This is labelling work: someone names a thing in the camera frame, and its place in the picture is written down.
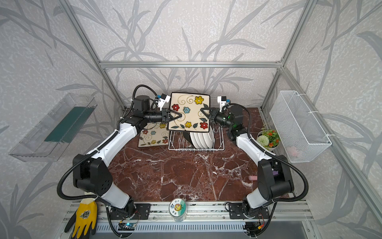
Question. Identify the floral square plate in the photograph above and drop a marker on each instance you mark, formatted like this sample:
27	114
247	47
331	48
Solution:
154	134

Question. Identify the green circuit board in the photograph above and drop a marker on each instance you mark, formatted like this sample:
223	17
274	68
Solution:
126	226

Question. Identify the green mat in shelf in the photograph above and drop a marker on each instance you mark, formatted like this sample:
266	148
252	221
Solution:
67	129

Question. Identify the pink item in basket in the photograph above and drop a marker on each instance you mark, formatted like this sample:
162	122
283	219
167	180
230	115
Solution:
293	151

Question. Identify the black square plate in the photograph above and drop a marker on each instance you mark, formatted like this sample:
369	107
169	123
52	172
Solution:
189	106
187	137

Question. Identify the aluminium frame rail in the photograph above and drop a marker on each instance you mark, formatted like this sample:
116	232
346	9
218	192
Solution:
359	180

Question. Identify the white wire dish rack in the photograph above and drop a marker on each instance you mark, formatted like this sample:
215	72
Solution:
178	143

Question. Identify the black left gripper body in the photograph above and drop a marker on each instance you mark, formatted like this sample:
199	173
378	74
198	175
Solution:
164	116

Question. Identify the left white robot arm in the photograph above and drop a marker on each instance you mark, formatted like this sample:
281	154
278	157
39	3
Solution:
90	172

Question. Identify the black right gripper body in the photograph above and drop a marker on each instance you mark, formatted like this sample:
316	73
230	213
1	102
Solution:
215	116

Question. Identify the round green labelled can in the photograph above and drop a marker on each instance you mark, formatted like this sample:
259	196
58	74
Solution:
178	209

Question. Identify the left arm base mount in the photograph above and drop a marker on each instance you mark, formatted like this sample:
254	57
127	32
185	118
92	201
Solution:
136	211

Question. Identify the yellow black work glove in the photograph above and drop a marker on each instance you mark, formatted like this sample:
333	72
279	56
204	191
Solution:
84	220

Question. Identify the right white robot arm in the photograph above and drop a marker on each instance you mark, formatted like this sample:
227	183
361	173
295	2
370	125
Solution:
274	177

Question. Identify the white mesh wall basket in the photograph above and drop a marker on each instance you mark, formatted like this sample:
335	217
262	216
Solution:
297	126

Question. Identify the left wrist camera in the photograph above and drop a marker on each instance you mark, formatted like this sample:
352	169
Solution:
162	100

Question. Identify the white ribbed flower pot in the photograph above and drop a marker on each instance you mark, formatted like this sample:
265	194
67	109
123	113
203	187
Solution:
268	138

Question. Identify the white round plate leftmost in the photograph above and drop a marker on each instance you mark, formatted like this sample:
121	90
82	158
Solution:
194	140

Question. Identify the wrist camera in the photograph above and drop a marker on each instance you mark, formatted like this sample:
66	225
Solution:
162	100
222	102

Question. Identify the white round plate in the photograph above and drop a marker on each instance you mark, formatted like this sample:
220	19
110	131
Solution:
202	140
210	138
205	135
194	140

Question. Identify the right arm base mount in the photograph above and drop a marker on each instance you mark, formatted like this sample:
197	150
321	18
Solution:
236	211

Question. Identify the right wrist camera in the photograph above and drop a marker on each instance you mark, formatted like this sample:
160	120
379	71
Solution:
222	102

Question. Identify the white round plate rightmost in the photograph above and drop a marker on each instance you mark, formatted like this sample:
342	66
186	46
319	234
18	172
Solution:
210	138

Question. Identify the clear plastic wall shelf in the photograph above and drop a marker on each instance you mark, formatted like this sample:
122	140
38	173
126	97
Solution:
33	148

